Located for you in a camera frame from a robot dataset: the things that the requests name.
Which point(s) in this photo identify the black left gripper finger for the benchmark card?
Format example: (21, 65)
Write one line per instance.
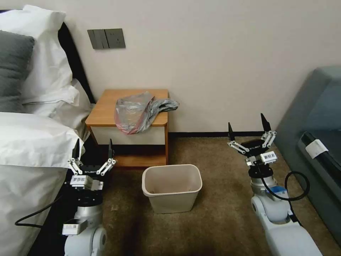
(76, 150)
(111, 150)

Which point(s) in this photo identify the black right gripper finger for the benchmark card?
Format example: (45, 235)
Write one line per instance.
(231, 133)
(265, 123)

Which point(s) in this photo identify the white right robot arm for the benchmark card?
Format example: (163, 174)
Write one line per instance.
(282, 234)

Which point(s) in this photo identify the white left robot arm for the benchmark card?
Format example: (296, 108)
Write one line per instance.
(85, 240)

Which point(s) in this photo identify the translucent grey garbage bag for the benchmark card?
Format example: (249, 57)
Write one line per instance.
(133, 112)

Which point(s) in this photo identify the beige plastic trash can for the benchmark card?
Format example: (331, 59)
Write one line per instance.
(173, 197)

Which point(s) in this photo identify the wooden bedside table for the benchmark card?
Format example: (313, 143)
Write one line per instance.
(128, 133)

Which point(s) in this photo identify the white duvet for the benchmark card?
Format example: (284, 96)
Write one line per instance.
(29, 165)

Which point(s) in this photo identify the grey-blue sofa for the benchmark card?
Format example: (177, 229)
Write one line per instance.
(314, 114)

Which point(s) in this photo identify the black bar with white label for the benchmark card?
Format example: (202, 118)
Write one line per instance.
(319, 157)

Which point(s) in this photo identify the black bed headboard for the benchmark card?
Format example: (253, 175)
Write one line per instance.
(76, 58)

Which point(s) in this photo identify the large white pillow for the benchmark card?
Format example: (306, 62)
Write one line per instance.
(48, 58)

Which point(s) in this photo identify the dark grey pillow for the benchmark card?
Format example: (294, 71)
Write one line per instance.
(13, 66)

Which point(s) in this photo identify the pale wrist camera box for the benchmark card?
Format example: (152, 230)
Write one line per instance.
(81, 180)
(267, 157)

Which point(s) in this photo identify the grey wall switch panel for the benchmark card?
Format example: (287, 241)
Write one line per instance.
(106, 38)

